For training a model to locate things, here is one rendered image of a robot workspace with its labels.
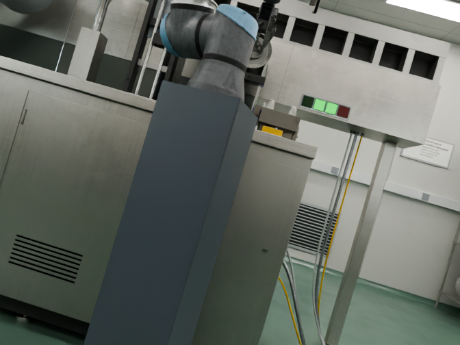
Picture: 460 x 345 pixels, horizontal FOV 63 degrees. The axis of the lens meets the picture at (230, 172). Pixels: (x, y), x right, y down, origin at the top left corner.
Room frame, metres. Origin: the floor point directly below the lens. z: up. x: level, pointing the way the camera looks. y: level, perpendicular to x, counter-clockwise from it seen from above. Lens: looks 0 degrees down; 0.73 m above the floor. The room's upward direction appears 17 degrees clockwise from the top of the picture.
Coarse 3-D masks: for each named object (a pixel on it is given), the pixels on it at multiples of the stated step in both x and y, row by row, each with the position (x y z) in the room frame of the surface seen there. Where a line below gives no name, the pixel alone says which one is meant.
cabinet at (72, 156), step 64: (0, 128) 1.33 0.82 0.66; (64, 128) 1.32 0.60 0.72; (128, 128) 1.31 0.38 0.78; (0, 192) 1.33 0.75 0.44; (64, 192) 1.32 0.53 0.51; (128, 192) 1.31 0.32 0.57; (256, 192) 1.29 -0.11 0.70; (0, 256) 1.33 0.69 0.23; (64, 256) 1.32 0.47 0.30; (256, 256) 1.28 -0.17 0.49; (64, 320) 1.36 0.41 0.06; (256, 320) 1.28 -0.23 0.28
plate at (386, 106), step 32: (96, 0) 1.93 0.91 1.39; (128, 0) 1.92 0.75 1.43; (128, 32) 1.92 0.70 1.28; (192, 64) 1.90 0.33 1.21; (288, 64) 1.88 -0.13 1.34; (320, 64) 1.87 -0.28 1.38; (352, 64) 1.86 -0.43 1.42; (288, 96) 1.88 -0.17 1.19; (320, 96) 1.87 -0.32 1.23; (352, 96) 1.86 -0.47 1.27; (384, 96) 1.85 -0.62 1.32; (416, 96) 1.84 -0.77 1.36; (352, 128) 1.95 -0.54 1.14; (384, 128) 1.85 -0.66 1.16; (416, 128) 1.84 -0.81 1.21
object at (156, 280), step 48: (192, 96) 0.87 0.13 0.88; (144, 144) 0.89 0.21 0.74; (192, 144) 0.86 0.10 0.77; (240, 144) 0.94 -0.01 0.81; (144, 192) 0.88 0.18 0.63; (192, 192) 0.85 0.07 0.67; (144, 240) 0.87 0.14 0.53; (192, 240) 0.84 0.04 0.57; (144, 288) 0.86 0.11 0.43; (192, 288) 0.90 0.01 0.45; (96, 336) 0.88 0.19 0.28; (144, 336) 0.85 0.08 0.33; (192, 336) 1.02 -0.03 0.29
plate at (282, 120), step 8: (264, 112) 1.52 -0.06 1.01; (272, 112) 1.51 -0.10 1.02; (280, 112) 1.51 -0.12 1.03; (264, 120) 1.52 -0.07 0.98; (272, 120) 1.51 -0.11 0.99; (280, 120) 1.51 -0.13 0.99; (288, 120) 1.51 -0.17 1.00; (296, 120) 1.51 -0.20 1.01; (280, 128) 1.54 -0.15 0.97; (288, 128) 1.51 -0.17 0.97; (296, 128) 1.51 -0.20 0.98
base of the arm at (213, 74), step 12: (204, 60) 0.93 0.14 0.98; (216, 60) 0.90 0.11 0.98; (228, 60) 0.90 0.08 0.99; (204, 72) 0.90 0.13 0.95; (216, 72) 0.90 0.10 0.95; (228, 72) 0.90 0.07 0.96; (240, 72) 0.93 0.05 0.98; (192, 84) 0.91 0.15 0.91; (204, 84) 0.89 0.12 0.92; (216, 84) 0.89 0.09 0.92; (228, 84) 0.91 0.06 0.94; (240, 84) 0.92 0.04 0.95; (240, 96) 0.92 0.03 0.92
